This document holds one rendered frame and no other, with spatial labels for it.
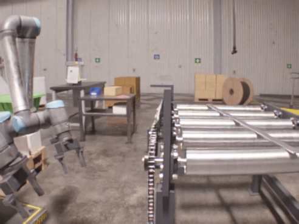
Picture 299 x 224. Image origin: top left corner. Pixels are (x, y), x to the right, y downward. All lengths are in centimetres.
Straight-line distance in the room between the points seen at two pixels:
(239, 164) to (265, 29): 1194
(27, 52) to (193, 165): 109
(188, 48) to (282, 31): 515
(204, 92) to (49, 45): 853
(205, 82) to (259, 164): 798
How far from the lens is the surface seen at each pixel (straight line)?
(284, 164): 102
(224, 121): 152
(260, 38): 1251
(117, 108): 389
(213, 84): 885
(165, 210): 101
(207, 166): 91
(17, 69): 127
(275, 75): 1277
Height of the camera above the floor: 123
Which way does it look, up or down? 11 degrees down
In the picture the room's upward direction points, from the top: straight up
